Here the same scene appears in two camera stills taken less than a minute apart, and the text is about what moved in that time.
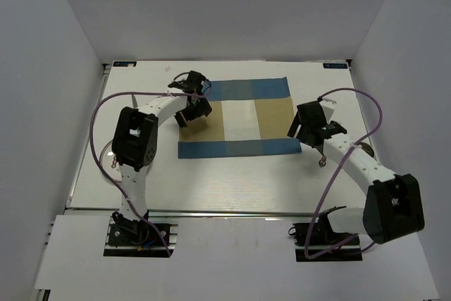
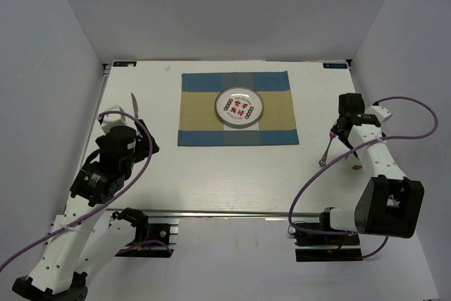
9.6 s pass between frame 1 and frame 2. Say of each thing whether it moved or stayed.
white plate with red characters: moved
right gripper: moved
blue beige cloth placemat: moved
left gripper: moved
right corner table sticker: stayed
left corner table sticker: stayed
